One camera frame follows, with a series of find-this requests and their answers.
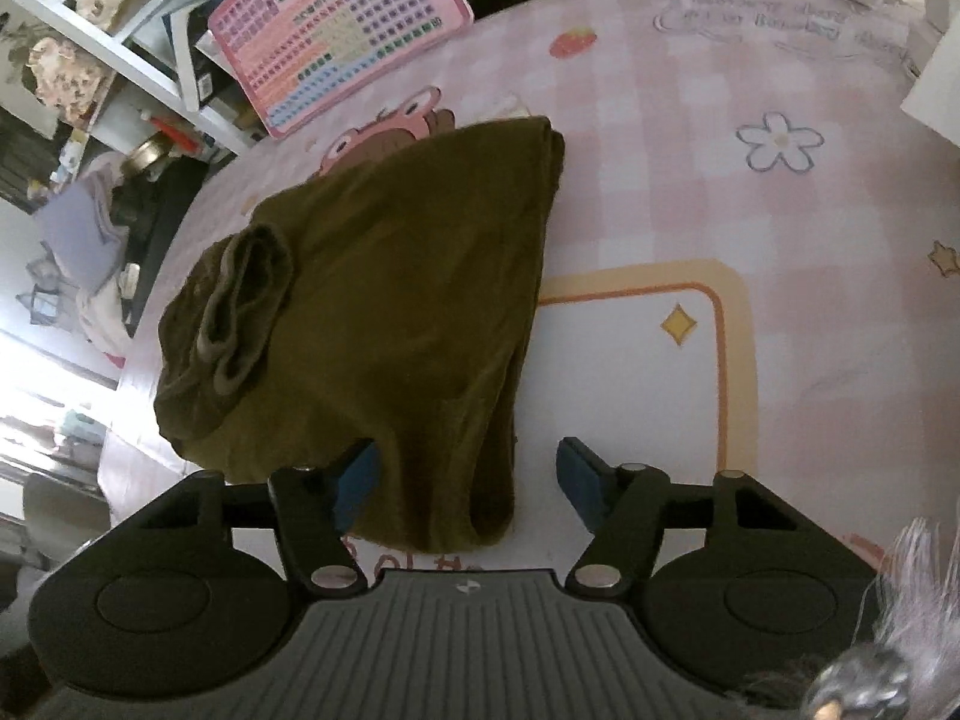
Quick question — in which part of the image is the olive green garment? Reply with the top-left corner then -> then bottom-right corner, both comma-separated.
153,115 -> 566,554

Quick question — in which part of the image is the curly-haired doll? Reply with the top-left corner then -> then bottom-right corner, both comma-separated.
26,36 -> 113,125

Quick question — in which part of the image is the lilac cloth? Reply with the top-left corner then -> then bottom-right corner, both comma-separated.
34,165 -> 128,293

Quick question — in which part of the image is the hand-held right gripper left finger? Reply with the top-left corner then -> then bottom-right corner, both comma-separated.
124,441 -> 380,602

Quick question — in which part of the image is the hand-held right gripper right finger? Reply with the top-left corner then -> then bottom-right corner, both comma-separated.
555,436 -> 826,602

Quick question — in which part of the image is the white shelf frame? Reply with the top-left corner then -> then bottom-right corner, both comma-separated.
0,0 -> 252,160

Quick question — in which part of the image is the pink learning tablet toy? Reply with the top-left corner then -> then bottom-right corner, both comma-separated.
207,0 -> 475,140

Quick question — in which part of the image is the metal bowl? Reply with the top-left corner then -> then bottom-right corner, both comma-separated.
121,136 -> 178,179

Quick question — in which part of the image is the white fluffy cuff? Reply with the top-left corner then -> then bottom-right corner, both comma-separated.
742,516 -> 960,720

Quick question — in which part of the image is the white box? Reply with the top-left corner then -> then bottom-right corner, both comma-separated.
898,11 -> 960,145

